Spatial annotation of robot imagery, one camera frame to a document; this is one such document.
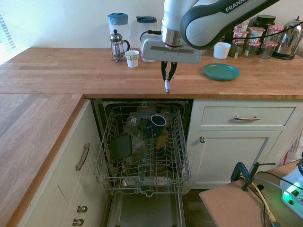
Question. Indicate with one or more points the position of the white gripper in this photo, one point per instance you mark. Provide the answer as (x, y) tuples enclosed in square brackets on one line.
[(170, 55)]

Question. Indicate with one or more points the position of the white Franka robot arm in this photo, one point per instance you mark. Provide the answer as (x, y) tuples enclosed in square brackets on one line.
[(203, 23)]

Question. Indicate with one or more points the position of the white robot base green light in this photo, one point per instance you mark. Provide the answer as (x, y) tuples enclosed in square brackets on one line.
[(292, 189)]

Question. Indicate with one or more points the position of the open dishwasher door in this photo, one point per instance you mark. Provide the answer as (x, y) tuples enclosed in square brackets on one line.
[(144, 210)]

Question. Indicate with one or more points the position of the wide white ceramic cup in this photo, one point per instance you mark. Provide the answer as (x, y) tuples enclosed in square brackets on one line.
[(149, 60)]

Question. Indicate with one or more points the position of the patterned paper cup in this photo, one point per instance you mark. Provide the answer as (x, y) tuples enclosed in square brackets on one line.
[(132, 59)]

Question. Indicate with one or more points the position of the clear pitcher dark-blue lid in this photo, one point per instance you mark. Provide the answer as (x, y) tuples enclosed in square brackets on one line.
[(146, 24)]

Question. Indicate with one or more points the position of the teal plate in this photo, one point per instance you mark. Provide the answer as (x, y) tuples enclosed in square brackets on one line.
[(221, 72)]

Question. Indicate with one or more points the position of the dark blue mug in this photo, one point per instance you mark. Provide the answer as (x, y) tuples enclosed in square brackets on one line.
[(157, 124)]

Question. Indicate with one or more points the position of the glass french press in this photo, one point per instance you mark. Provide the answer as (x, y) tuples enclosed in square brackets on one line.
[(117, 45)]

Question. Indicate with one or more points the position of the clear pitcher light-blue lid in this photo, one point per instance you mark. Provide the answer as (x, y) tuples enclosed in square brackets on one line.
[(118, 26)]

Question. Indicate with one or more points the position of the clear glass container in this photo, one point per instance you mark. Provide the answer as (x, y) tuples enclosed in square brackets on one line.
[(135, 132)]

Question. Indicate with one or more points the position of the dark green glass jar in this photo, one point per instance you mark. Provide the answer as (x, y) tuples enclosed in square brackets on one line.
[(236, 49)]

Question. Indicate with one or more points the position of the metal cabinet knob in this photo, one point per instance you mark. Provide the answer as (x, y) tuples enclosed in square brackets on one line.
[(78, 222), (82, 209), (202, 139)]

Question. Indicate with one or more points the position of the yogurt cup red label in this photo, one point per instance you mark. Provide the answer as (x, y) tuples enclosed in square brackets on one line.
[(255, 34), (240, 32)]

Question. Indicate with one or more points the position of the small jar gingham lid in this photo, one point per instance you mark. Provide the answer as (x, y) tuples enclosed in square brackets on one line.
[(252, 49), (268, 50)]

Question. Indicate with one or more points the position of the black square container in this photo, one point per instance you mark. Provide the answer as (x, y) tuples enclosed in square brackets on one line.
[(120, 146)]

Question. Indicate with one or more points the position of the black-lidded large tub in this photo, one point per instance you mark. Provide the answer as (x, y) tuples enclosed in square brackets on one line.
[(264, 21)]

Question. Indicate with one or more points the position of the tall jar gingham lid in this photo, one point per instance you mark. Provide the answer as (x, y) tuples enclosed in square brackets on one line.
[(275, 33)]

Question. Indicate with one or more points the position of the stainless steel kettle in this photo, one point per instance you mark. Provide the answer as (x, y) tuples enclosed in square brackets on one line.
[(287, 45)]

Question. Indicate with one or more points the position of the dark green c-clamp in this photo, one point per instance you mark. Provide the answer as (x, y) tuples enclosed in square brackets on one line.
[(247, 178)]

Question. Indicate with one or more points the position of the brown mounting board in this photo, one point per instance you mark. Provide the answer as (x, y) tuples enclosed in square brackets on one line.
[(227, 203)]

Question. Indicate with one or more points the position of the white plastic bag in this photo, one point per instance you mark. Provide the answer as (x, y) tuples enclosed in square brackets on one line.
[(294, 146)]

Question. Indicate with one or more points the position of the window blind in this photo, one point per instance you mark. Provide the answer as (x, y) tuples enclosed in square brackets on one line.
[(4, 35)]

